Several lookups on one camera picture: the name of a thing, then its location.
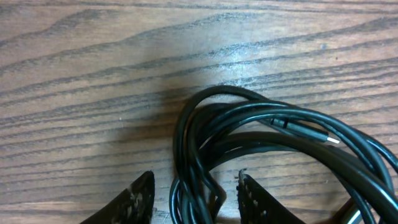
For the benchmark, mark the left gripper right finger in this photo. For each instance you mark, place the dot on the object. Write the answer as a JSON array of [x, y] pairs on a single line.
[[258, 206]]

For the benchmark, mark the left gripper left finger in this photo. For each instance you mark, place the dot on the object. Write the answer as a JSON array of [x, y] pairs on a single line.
[[134, 205]]

